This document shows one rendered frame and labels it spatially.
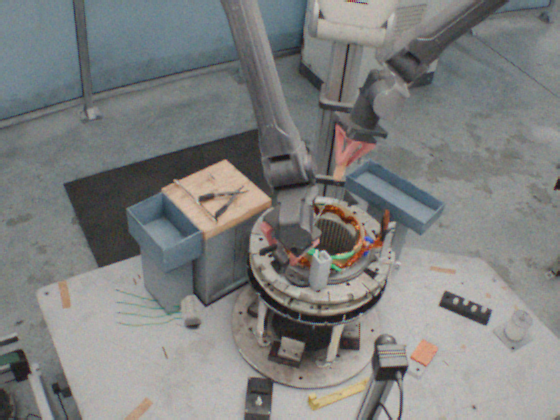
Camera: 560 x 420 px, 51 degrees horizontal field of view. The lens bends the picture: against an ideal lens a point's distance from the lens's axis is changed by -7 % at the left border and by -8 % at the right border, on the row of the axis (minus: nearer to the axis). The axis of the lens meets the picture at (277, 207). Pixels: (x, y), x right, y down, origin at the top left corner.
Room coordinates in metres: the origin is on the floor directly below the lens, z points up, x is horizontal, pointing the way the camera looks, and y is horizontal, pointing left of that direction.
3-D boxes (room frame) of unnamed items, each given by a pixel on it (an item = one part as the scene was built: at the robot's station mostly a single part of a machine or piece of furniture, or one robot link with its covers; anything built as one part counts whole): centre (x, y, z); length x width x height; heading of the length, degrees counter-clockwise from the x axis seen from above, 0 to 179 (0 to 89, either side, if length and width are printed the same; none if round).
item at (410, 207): (1.25, -0.30, 0.92); 0.25 x 0.11 x 0.28; 53
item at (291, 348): (0.88, -0.07, 0.85); 0.06 x 0.04 x 0.05; 78
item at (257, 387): (0.74, -0.01, 0.81); 0.10 x 0.06 x 0.06; 1
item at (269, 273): (0.99, -0.11, 1.09); 0.32 x 0.32 x 0.01
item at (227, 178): (1.15, 0.15, 1.05); 0.20 x 0.19 x 0.02; 134
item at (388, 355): (0.51, -0.18, 1.37); 0.06 x 0.04 x 0.04; 9
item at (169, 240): (1.04, 0.26, 0.92); 0.17 x 0.11 x 0.28; 44
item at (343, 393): (0.80, -0.23, 0.80); 0.22 x 0.04 x 0.03; 117
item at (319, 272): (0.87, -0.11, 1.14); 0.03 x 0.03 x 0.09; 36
